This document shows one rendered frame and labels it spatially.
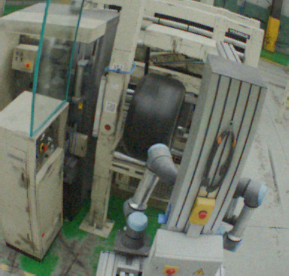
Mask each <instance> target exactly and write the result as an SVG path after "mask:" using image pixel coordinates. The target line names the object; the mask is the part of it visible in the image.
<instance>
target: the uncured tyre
mask: <svg viewBox="0 0 289 276"><path fill-rule="evenodd" d="M185 91H186V88H185V86H184V85H183V83H182V82H181V81H180V80H179V79H176V78H172V77H167V76H164V75H161V74H155V73H150V74H147V75H145V76H144V77H142V78H141V80H140V81H139V83H138V86H136V88H135V91H134V93H133V95H132V99H131V102H130V105H129V110H128V113H127V114H126V119H125V123H124V128H123V148H124V149H125V151H126V153H128V154H129V155H130V156H134V157H136V158H140V159H144V160H147V159H148V150H149V148H150V147H152V146H153V145H155V144H164V145H166V146H167V147H168V149H169V151H170V152H171V149H172V145H173V143H174V140H175V138H176V135H177V132H178V127H179V124H180V121H181V116H182V113H183V109H184V103H185V99H186V97H185Z"/></svg>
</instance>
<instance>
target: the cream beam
mask: <svg viewBox="0 0 289 276"><path fill-rule="evenodd" d="M142 45H143V46H146V47H152V48H155V49H158V50H164V51H167V52H170V53H176V54H178V55H182V56H187V57H188V58H191V59H196V60H199V61H203V62H205V59H206V57H207V53H210V52H213V53H218V52H217V51H216V47H215V45H216V40H212V39H210V38H207V37H203V36H200V35H195V34H192V33H189V32H185V31H183V30H180V29H174V28H171V27H168V26H159V25H156V24H153V25H151V26H149V27H148V28H146V29H145V34H144V40H143V44H142Z"/></svg>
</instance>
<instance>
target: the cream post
mask: <svg viewBox="0 0 289 276"><path fill-rule="evenodd" d="M145 1H146V0H123V4H122V8H121V13H120V20H119V21H118V25H117V33H116V38H115V39H114V46H113V51H112V56H111V61H110V65H109V69H113V64H114V63H115V64H118V65H123V71H127V72H129V71H131V66H132V62H133V58H134V54H135V46H136V42H137V39H138V32H139V28H140V25H141V18H142V14H143V10H144V7H145ZM129 75H130V74H126V73H123V74H122V75H120V74H115V73H113V74H112V71H108V76H107V81H106V87H105V97H103V102H102V112H101V118H100V124H99V134H98V141H97V145H96V155H95V162H94V172H93V182H92V185H93V186H92V192H91V202H90V215H89V217H90V219H89V226H91V227H94V225H95V224H96V229H99V230H102V229H103V226H104V222H106V215H107V210H108V200H109V195H110V191H111V188H110V186H111V179H112V174H113V171H112V170H111V169H109V165H110V163H109V162H107V159H108V151H109V150H110V148H111V146H112V144H114V143H115V141H116V140H117V139H118V136H119V133H120V124H121V120H122V115H123V106H124V102H125V101H126V92H127V88H128V83H129ZM112 83H113V84H117V85H118V87H117V89H115V88H112V87H111V84H112ZM106 102H113V103H115V104H117V107H116V112H115V114H113V113H110V112H107V111H105V105H106ZM106 126H109V129H106V128H105V127H106Z"/></svg>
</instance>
